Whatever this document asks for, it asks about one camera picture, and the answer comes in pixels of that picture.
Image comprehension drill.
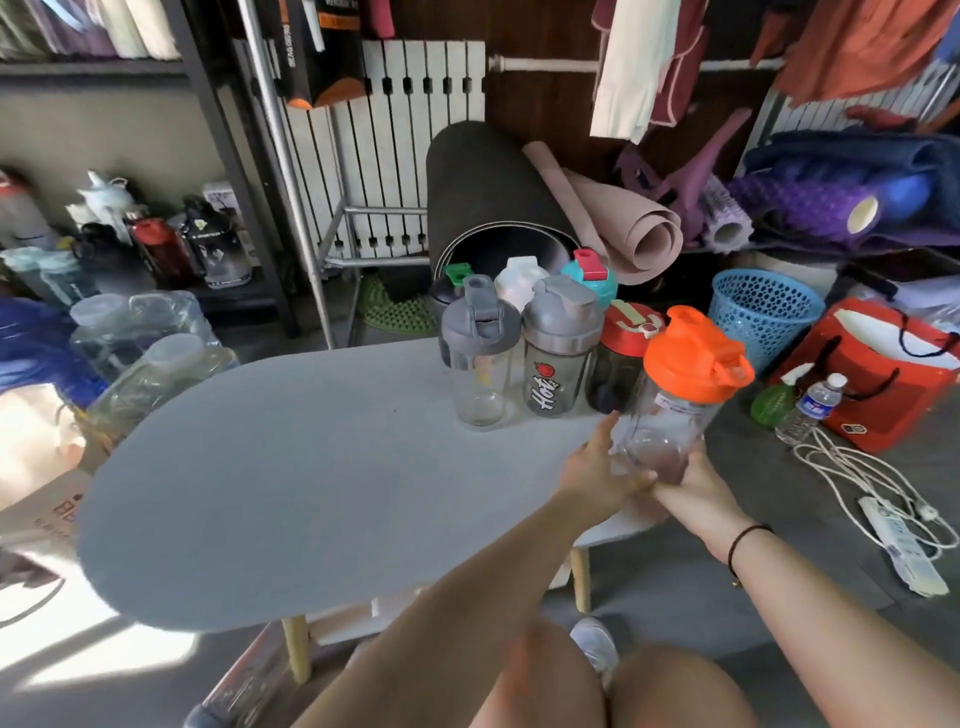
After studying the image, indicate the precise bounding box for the person's right hand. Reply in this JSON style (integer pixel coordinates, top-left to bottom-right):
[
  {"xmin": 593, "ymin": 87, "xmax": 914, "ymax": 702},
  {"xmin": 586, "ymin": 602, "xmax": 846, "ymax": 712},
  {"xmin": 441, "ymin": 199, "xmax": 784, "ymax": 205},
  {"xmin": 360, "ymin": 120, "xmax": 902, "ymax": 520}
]
[{"xmin": 648, "ymin": 442, "xmax": 755, "ymax": 564}]

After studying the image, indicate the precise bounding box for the person's left hand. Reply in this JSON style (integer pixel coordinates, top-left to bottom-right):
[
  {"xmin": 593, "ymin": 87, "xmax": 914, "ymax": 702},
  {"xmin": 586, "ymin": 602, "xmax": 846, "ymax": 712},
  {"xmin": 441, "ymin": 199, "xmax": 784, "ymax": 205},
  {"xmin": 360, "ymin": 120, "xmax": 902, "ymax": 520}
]
[{"xmin": 554, "ymin": 410, "xmax": 661, "ymax": 526}]

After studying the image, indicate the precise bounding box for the small plastic water bottle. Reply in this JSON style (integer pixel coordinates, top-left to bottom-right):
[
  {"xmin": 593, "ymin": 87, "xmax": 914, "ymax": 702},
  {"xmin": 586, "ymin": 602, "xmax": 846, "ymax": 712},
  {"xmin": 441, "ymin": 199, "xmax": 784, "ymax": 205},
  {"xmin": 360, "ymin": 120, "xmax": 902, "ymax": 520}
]
[{"xmin": 774, "ymin": 372, "xmax": 849, "ymax": 448}]

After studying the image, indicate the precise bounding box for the dark bottle red lid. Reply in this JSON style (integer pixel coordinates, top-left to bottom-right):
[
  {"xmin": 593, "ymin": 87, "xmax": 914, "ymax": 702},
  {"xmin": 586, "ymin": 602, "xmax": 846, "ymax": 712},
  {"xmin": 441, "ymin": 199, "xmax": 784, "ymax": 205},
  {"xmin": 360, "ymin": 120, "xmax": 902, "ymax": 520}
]
[{"xmin": 584, "ymin": 301, "xmax": 669, "ymax": 415}]

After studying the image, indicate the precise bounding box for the clear shaker orange lid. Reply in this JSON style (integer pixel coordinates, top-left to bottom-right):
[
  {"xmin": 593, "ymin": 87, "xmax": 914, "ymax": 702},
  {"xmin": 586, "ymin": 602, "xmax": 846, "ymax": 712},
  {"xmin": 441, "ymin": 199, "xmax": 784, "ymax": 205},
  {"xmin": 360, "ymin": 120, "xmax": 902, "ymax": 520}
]
[{"xmin": 611, "ymin": 305, "xmax": 757, "ymax": 487}]

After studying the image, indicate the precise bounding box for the grey shaker red logo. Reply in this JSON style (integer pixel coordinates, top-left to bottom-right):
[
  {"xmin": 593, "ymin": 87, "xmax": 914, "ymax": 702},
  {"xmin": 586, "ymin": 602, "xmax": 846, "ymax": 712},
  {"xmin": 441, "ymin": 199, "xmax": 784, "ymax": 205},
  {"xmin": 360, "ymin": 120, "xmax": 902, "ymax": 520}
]
[{"xmin": 521, "ymin": 275, "xmax": 605, "ymax": 419}]

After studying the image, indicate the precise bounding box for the clear shaker grey lid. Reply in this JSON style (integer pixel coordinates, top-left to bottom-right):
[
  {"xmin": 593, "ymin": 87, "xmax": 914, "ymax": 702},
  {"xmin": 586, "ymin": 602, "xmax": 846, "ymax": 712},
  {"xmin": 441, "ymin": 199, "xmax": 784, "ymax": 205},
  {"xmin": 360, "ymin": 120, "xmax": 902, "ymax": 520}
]
[{"xmin": 440, "ymin": 275, "xmax": 523, "ymax": 430}]

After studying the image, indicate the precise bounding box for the clear shaker teal lid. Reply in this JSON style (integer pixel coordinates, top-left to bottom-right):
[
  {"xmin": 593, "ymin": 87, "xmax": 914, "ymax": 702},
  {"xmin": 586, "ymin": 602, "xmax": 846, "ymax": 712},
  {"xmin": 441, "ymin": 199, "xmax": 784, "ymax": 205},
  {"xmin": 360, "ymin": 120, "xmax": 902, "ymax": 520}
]
[{"xmin": 560, "ymin": 248, "xmax": 620, "ymax": 309}]

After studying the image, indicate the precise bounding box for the clear shaker white lid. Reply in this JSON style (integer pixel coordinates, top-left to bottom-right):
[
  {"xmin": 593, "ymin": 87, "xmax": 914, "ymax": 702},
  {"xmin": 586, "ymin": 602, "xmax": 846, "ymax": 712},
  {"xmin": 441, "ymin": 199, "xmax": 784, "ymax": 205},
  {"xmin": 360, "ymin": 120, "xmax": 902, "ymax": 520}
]
[{"xmin": 493, "ymin": 256, "xmax": 551, "ymax": 313}]

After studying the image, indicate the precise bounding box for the black bottle green lid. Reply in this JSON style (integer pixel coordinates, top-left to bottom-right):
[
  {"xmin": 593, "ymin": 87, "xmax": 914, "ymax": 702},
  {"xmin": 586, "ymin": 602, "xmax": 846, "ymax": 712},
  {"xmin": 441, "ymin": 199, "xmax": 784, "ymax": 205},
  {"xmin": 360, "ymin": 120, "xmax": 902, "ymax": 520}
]
[{"xmin": 428, "ymin": 262, "xmax": 475, "ymax": 369}]

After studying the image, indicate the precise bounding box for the cluster of small mixed bottles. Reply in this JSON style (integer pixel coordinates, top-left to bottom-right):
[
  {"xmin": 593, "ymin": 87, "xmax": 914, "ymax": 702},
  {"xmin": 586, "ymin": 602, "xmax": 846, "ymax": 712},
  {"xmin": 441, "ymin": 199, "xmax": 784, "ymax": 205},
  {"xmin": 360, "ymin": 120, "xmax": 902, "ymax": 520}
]
[{"xmin": 0, "ymin": 168, "xmax": 256, "ymax": 309}]

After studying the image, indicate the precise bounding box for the person's right forearm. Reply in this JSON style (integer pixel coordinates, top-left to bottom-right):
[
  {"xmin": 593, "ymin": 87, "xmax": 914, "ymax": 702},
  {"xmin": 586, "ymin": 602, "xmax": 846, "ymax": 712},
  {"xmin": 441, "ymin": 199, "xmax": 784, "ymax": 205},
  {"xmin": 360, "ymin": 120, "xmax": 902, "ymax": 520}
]
[{"xmin": 731, "ymin": 528, "xmax": 960, "ymax": 728}]

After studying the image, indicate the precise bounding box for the person's left forearm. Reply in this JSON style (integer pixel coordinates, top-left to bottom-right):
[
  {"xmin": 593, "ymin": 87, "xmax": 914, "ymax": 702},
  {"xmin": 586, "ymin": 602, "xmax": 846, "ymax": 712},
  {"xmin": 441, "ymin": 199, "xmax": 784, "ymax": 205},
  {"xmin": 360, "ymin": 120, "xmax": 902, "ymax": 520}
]
[{"xmin": 292, "ymin": 494, "xmax": 594, "ymax": 728}]

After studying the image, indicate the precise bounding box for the person's right leg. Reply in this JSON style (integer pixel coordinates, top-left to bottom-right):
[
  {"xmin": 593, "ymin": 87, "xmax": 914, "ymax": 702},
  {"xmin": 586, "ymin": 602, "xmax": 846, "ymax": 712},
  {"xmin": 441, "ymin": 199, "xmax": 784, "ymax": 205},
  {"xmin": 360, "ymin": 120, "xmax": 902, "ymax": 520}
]
[{"xmin": 607, "ymin": 644, "xmax": 759, "ymax": 728}]

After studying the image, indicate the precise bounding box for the person's leg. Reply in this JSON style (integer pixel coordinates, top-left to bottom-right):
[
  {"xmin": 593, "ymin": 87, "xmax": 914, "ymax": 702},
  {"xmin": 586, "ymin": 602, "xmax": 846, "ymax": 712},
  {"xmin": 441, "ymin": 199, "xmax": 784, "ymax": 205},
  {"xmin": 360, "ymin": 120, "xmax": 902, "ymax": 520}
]
[
  {"xmin": 607, "ymin": 644, "xmax": 759, "ymax": 728},
  {"xmin": 468, "ymin": 618, "xmax": 609, "ymax": 728}
]

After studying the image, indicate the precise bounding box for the person's left leg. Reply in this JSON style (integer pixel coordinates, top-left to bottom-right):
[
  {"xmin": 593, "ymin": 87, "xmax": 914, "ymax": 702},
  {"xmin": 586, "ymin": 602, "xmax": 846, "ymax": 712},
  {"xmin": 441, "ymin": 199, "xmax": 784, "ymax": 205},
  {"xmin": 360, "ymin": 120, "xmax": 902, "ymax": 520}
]
[{"xmin": 468, "ymin": 618, "xmax": 609, "ymax": 728}]

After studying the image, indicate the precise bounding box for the green spray bottle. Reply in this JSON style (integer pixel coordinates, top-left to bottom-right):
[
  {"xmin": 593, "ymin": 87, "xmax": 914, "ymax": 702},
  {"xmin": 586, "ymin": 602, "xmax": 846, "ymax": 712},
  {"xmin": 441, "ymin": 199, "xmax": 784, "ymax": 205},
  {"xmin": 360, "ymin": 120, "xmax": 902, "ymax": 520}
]
[{"xmin": 749, "ymin": 362, "xmax": 817, "ymax": 430}]

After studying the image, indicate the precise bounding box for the white sneaker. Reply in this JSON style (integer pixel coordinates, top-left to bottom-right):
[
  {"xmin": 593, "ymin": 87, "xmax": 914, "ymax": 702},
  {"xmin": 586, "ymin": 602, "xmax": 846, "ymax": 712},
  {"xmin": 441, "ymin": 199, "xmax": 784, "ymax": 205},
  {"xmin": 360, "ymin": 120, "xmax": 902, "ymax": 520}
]
[{"xmin": 568, "ymin": 616, "xmax": 622, "ymax": 688}]

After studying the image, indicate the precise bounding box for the red shopping bag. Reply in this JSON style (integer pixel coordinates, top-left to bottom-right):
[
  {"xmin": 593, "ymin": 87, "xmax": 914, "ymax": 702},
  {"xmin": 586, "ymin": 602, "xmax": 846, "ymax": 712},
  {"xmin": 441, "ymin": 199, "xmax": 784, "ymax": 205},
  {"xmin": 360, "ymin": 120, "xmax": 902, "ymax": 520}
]
[{"xmin": 768, "ymin": 297, "xmax": 960, "ymax": 457}]

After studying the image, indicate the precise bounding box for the blue plastic basket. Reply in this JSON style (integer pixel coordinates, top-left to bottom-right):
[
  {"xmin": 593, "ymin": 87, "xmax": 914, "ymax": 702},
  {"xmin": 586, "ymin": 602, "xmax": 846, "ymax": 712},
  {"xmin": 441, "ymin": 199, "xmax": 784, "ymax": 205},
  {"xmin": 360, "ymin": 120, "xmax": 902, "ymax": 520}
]
[{"xmin": 707, "ymin": 268, "xmax": 826, "ymax": 374}]

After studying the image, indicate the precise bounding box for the pink rolled yoga mat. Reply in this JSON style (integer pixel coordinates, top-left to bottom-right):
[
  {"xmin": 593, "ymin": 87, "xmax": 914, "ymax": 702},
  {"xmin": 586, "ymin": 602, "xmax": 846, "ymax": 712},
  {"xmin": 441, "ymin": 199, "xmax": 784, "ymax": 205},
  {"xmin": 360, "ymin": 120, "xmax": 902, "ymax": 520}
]
[{"xmin": 522, "ymin": 140, "xmax": 685, "ymax": 286}]

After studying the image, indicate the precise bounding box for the white round tub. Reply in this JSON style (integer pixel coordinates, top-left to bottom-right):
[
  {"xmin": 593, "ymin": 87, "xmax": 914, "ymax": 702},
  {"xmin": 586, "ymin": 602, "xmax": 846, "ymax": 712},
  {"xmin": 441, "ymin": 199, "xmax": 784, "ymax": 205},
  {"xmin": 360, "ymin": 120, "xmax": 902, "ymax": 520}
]
[{"xmin": 738, "ymin": 249, "xmax": 841, "ymax": 298}]

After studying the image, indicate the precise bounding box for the green spiky massage mat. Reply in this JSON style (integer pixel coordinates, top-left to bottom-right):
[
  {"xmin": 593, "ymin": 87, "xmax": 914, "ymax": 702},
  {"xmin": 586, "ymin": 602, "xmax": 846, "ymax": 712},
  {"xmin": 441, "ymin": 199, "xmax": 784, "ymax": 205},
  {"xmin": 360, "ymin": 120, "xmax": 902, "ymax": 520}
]
[{"xmin": 356, "ymin": 273, "xmax": 439, "ymax": 337}]

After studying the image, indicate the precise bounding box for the white oval table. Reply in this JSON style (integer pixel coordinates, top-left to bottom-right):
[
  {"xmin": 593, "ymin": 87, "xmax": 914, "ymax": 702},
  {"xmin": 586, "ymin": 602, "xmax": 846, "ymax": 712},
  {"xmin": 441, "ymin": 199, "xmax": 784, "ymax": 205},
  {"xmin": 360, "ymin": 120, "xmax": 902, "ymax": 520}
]
[{"xmin": 74, "ymin": 335, "xmax": 676, "ymax": 685}]

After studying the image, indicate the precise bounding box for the black rolled yoga mat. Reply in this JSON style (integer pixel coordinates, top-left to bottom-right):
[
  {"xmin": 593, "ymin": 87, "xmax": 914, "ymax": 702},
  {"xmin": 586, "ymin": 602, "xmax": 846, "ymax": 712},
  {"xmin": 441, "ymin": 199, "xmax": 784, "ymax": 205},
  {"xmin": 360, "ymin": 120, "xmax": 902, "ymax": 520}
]
[{"xmin": 425, "ymin": 119, "xmax": 583, "ymax": 283}]

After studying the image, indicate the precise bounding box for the purple bumpy foam roller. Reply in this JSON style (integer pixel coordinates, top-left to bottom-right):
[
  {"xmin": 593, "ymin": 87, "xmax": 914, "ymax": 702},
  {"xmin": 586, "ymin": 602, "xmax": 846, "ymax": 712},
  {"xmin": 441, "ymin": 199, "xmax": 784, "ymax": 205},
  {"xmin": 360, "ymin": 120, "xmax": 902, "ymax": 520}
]
[{"xmin": 727, "ymin": 176, "xmax": 883, "ymax": 243}]

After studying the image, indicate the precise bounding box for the blue foam roller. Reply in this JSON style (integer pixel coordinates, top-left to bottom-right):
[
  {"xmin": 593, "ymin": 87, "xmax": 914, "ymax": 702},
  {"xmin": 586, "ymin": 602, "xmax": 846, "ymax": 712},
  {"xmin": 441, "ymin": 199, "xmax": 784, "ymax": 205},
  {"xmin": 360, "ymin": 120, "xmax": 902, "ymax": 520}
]
[{"xmin": 862, "ymin": 170, "xmax": 935, "ymax": 224}]

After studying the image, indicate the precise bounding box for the white slatted radiator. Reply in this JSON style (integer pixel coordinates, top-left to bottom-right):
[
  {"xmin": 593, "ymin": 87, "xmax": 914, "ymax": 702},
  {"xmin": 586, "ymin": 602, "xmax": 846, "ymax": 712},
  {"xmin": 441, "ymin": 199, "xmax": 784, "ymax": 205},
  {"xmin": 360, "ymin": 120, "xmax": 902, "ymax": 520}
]
[
  {"xmin": 738, "ymin": 63, "xmax": 960, "ymax": 178},
  {"xmin": 232, "ymin": 38, "xmax": 489, "ymax": 260}
]

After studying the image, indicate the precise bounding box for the navy blue folded mat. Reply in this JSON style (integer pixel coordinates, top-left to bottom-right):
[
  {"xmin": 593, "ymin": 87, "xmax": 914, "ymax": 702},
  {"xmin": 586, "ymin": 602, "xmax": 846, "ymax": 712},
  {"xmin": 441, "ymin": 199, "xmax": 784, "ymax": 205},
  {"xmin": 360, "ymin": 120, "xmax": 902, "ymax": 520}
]
[{"xmin": 742, "ymin": 131, "xmax": 960, "ymax": 230}]

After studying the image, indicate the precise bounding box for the white hanging garment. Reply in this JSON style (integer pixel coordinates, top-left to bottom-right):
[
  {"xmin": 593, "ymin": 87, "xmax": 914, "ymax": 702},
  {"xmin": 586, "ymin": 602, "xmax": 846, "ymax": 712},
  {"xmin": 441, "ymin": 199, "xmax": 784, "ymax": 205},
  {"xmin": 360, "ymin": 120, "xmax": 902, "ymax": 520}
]
[{"xmin": 589, "ymin": 0, "xmax": 684, "ymax": 145}]

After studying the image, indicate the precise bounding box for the maroon hanging garment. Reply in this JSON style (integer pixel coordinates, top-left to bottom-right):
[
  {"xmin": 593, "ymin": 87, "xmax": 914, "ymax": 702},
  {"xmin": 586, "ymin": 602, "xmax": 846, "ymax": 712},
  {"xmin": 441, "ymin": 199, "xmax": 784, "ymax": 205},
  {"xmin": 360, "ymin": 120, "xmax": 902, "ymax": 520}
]
[{"xmin": 592, "ymin": 0, "xmax": 710, "ymax": 129}]

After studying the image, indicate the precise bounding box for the silver metal clothes rack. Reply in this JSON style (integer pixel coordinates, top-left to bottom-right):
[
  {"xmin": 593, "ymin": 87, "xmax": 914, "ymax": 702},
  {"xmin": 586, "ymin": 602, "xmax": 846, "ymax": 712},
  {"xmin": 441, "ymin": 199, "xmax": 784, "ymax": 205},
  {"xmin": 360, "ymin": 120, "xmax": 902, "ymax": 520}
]
[{"xmin": 236, "ymin": 0, "xmax": 433, "ymax": 352}]

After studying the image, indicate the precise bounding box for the orange hanging garment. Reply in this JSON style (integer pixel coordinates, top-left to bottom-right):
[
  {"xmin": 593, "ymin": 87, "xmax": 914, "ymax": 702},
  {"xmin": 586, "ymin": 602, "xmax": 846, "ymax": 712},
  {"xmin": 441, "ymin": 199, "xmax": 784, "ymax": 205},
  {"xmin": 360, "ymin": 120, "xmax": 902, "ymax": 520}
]
[{"xmin": 749, "ymin": 0, "xmax": 960, "ymax": 106}]

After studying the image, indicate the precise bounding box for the black and orange paper bag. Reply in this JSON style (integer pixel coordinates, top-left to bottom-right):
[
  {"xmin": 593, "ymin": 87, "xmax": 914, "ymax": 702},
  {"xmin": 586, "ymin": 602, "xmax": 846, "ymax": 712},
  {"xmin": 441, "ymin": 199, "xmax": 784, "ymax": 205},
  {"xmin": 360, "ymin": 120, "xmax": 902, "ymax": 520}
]
[{"xmin": 273, "ymin": 0, "xmax": 369, "ymax": 112}]

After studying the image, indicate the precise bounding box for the clear folded umbrella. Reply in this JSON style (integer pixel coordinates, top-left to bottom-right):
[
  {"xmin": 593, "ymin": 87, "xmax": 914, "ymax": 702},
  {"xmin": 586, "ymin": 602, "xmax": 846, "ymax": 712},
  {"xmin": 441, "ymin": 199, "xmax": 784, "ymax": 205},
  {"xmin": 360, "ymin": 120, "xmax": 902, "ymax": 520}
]
[{"xmin": 299, "ymin": 0, "xmax": 328, "ymax": 54}]

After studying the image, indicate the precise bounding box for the white paper bag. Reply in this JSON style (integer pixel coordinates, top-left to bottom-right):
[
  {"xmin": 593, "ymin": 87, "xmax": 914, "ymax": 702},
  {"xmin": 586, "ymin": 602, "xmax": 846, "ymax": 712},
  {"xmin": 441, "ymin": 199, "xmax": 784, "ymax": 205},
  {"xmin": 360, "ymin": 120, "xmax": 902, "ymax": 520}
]
[{"xmin": 0, "ymin": 382, "xmax": 95, "ymax": 545}]

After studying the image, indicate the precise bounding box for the black metal shelf rack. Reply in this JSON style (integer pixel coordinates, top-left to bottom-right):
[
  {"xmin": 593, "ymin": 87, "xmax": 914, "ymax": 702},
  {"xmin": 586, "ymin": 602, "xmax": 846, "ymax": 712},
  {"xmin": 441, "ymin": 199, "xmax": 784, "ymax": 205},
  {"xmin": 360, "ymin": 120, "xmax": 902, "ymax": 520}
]
[{"xmin": 0, "ymin": 0, "xmax": 301, "ymax": 339}]

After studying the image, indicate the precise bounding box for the black cord bracelet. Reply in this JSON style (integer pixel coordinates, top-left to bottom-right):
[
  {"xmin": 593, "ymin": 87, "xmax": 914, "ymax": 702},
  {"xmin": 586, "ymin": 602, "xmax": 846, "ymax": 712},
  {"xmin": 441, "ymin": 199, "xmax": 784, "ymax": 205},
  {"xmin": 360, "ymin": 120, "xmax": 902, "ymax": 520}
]
[{"xmin": 725, "ymin": 523, "xmax": 775, "ymax": 588}]

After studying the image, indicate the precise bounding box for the white power strip with cable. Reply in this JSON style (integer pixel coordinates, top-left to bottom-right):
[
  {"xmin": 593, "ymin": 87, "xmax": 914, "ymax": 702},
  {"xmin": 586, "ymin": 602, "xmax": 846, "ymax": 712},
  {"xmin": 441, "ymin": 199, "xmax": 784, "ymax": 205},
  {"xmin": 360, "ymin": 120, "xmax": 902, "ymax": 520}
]
[{"xmin": 792, "ymin": 427, "xmax": 960, "ymax": 599}]

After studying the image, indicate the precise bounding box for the mauve plastic frame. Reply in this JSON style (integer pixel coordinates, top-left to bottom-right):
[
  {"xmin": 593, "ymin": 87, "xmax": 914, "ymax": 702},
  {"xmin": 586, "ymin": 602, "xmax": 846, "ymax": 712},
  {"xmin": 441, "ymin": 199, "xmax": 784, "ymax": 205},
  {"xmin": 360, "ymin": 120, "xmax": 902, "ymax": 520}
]
[{"xmin": 614, "ymin": 107, "xmax": 754, "ymax": 245}]

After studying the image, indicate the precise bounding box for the white wall pipe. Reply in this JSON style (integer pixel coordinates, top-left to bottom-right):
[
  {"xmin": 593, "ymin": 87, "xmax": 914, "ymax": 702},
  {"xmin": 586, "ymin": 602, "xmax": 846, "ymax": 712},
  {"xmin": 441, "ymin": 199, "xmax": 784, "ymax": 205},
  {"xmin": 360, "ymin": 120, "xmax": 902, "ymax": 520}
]
[{"xmin": 487, "ymin": 56, "xmax": 785, "ymax": 74}]

